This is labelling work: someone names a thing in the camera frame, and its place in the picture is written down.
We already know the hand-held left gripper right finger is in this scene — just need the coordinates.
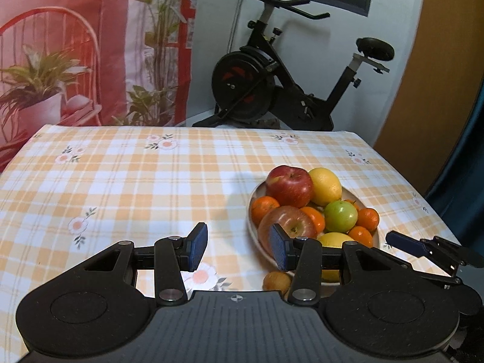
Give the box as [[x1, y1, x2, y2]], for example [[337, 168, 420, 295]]
[[270, 223, 411, 306]]

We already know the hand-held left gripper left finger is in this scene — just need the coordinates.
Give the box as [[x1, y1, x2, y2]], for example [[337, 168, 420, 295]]
[[72, 222, 209, 307]]

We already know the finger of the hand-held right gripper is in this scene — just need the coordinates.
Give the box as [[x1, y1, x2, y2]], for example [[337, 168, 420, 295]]
[[410, 268, 465, 288], [386, 230, 484, 277]]

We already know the reddish green apple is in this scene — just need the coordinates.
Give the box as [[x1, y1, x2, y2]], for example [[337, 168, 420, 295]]
[[258, 205, 318, 256]]

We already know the beige round plate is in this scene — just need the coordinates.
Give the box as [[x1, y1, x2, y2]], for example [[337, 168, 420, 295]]
[[247, 179, 381, 265]]

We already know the brown kiwi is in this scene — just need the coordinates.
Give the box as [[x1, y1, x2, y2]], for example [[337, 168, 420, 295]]
[[263, 271, 293, 296]]

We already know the yellow lemon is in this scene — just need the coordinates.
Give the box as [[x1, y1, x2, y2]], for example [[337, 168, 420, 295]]
[[308, 167, 343, 207], [317, 232, 356, 283]]

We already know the red apple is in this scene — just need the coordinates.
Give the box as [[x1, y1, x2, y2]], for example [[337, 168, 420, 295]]
[[265, 165, 314, 208]]

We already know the green round fruit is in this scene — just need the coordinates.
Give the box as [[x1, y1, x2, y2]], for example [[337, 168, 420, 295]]
[[324, 200, 358, 234]]

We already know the dark blue curtain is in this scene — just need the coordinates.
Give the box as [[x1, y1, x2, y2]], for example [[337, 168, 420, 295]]
[[423, 83, 484, 235]]

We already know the checked floral tablecloth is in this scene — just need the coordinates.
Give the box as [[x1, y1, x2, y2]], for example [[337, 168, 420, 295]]
[[0, 124, 463, 363]]

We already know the wooden door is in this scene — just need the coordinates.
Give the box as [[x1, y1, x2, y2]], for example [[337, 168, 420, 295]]
[[372, 0, 484, 197]]

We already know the black exercise bike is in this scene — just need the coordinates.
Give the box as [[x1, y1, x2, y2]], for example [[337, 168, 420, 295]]
[[192, 0, 395, 133]]

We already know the printed plant wall cloth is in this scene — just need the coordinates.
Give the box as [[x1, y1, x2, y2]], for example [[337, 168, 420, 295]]
[[0, 0, 203, 172]]

